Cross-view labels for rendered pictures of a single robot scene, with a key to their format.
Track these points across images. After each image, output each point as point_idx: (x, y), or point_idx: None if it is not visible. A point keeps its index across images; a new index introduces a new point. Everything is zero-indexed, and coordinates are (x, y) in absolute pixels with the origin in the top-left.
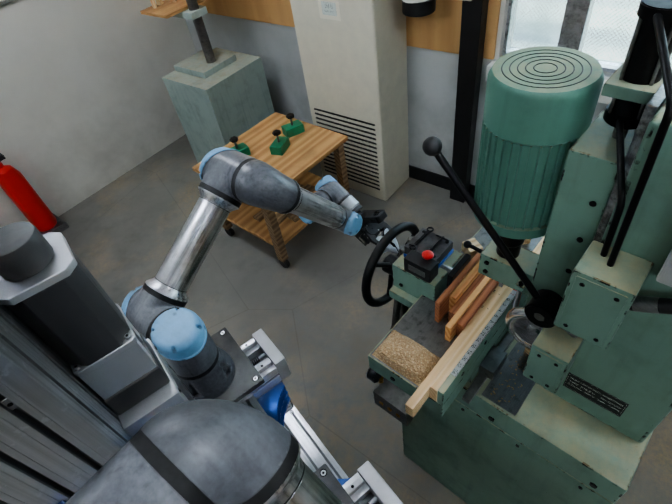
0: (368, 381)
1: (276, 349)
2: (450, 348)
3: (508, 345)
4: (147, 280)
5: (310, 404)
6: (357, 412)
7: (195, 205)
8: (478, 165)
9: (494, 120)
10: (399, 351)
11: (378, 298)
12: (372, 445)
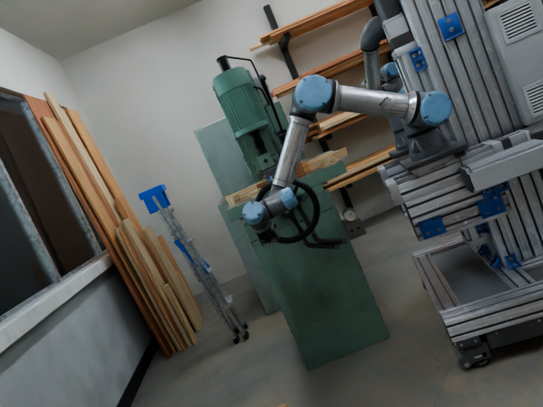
0: (376, 383)
1: (386, 181)
2: (313, 161)
3: None
4: (414, 93)
5: (442, 378)
6: (403, 363)
7: (348, 86)
8: (252, 102)
9: (247, 77)
10: (330, 156)
11: (311, 221)
12: (407, 344)
